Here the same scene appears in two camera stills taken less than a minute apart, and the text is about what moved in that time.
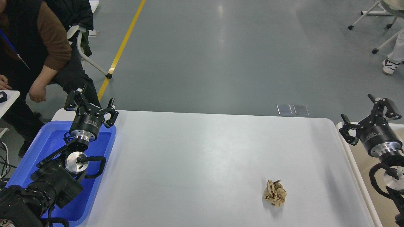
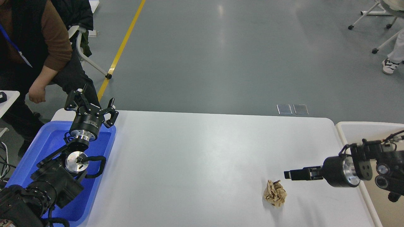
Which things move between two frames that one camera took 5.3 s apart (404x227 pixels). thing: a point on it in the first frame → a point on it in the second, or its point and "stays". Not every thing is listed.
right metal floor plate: [301, 109] stays
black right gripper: [374, 132] → [337, 171]
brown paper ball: [275, 193] stays
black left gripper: [87, 120] stays
